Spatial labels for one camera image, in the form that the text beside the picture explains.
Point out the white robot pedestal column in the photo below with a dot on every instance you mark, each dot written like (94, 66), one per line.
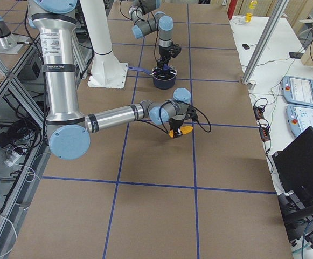
(106, 70)

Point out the teach pendant tablet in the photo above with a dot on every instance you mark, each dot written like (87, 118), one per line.
(299, 118)
(297, 90)

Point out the black phone on table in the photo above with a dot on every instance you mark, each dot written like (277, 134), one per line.
(246, 46)

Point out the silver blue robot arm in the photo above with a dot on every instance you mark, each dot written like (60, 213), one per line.
(146, 22)
(68, 130)

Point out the yellow cup on table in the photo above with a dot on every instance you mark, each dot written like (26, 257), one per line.
(248, 17)

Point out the yellow toy corn cob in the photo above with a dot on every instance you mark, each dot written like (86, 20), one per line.
(185, 130)

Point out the upper teach pendant tablet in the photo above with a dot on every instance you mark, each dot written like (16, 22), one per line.
(297, 90)

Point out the lower teach pendant tablet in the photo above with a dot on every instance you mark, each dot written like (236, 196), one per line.
(299, 118)

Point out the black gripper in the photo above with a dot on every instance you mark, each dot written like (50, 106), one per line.
(176, 124)
(163, 54)

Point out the black orange adapter box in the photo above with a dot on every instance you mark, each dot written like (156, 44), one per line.
(258, 112)

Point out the black monitor stand base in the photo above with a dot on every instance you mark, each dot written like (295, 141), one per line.
(297, 217)

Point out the black laptop computer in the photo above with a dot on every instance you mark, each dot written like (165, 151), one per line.
(294, 164)

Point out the black power brick floor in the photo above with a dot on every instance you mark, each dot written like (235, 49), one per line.
(4, 139)

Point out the dark blue saucepan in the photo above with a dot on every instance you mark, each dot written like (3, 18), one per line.
(160, 84)

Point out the aluminium frame post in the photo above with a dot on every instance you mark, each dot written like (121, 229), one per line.
(262, 43)

